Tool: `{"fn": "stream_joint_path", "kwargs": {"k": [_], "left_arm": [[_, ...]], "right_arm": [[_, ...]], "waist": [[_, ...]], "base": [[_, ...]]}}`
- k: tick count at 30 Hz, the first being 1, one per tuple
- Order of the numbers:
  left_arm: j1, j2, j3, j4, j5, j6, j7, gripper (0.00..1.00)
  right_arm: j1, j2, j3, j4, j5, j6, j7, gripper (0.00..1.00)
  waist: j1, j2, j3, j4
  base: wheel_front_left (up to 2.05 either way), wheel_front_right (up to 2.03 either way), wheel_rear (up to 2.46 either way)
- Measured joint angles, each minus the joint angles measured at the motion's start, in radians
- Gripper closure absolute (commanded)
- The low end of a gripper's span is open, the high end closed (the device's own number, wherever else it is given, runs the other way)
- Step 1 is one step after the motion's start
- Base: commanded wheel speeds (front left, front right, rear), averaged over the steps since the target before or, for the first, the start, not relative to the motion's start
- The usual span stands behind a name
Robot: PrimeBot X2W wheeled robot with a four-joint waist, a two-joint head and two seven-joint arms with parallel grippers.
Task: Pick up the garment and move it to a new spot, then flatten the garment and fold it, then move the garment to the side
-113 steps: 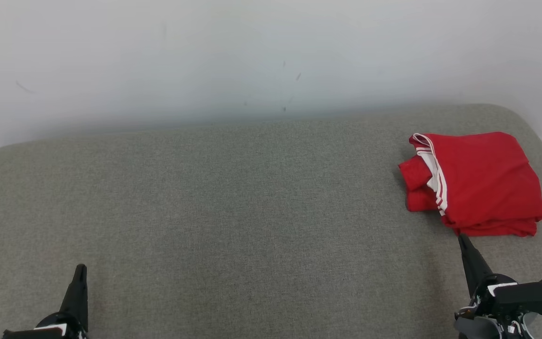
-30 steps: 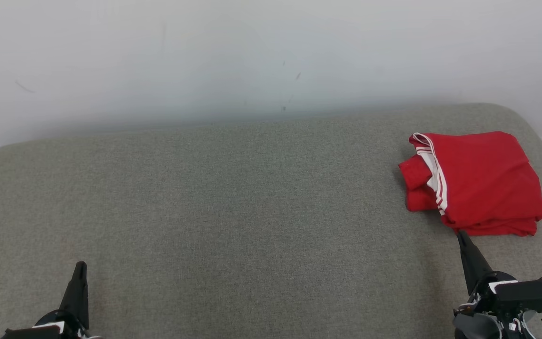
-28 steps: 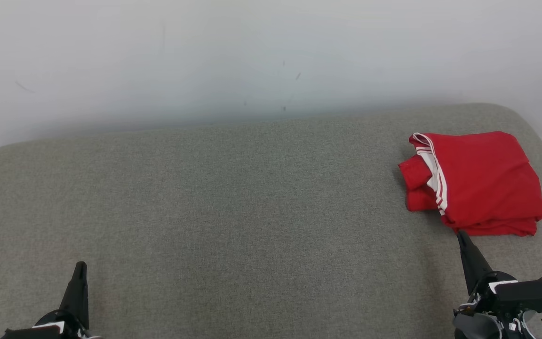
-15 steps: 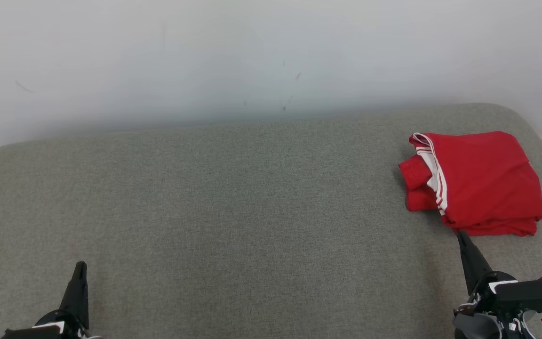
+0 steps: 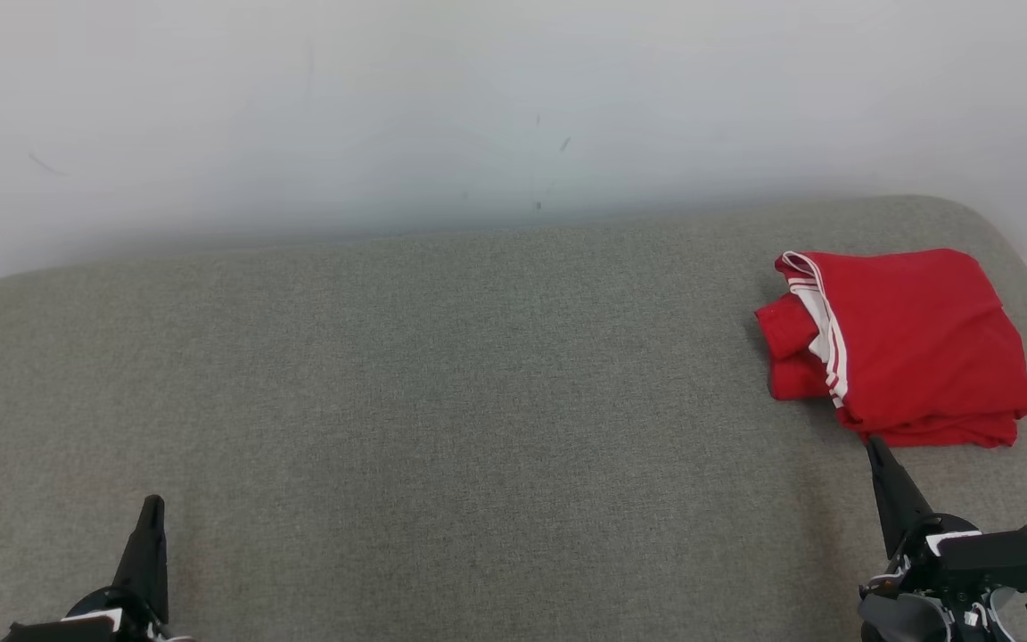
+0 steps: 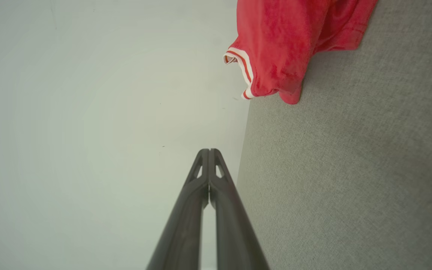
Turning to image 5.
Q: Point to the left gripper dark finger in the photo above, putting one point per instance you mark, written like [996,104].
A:
[148,562]

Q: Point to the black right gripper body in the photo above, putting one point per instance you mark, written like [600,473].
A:
[1004,557]

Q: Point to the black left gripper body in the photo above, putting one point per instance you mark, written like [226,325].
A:
[112,629]

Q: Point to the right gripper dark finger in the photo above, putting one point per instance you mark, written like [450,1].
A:
[897,499]

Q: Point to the red basketball jersey white trim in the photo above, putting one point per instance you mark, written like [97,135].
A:
[924,339]

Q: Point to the red shorts with white stripes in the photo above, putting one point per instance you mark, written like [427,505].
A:
[785,334]

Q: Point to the grey fabric sofa cushion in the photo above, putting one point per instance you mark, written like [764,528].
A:
[433,401]

